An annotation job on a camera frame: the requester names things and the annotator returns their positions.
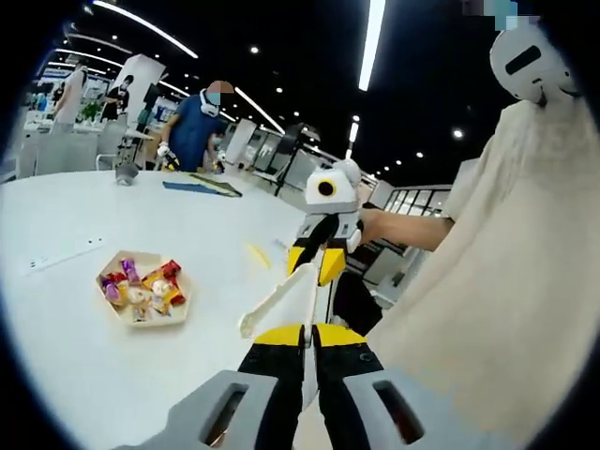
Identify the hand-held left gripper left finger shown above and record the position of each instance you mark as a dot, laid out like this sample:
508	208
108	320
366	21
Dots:
272	375

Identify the person's right hand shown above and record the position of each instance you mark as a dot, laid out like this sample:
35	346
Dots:
372	225

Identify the black camera tripod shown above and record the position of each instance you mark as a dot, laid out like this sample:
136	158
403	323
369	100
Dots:
290	154

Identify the cream hexagonal container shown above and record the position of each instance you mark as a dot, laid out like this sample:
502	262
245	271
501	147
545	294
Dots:
145	293

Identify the small purple food packet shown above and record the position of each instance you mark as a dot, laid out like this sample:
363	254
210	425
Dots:
130	271

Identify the red food bar packet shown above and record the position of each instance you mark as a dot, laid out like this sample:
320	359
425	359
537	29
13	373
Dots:
164	271
109	277

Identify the frosted desk partition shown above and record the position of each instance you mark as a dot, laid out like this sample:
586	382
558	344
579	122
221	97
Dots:
65	154

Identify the yellow cloth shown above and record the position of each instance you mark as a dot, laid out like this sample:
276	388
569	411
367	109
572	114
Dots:
206	179

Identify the round ceiling downlights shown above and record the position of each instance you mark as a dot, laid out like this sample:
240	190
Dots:
253	49

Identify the black office chair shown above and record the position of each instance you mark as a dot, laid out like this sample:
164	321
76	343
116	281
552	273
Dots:
356	300

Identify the white worn chest device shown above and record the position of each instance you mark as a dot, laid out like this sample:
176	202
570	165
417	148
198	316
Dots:
529	65

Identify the yellow paper strip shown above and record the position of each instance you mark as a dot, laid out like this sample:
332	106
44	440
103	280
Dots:
259	255

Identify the large purple food packet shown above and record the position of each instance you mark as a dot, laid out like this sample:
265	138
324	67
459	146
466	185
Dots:
112	290

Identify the person's beige shirt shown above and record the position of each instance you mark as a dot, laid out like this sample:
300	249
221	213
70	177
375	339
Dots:
506	281

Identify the green potted plant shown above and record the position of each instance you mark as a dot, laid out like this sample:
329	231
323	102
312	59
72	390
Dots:
91	112

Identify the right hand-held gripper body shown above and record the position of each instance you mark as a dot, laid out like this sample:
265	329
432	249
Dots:
328	197

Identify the dark cloth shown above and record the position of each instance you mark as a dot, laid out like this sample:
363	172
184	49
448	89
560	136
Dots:
227	190

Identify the curved ceiling light strip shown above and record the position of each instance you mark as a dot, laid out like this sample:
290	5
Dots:
372	42
260	110
145	25

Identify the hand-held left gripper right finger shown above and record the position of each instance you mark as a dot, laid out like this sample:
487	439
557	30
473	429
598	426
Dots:
342	370

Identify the table power socket strip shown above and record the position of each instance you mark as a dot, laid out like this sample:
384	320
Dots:
61	255

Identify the grey crumpled cloth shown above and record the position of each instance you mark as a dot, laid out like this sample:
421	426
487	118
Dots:
126	173

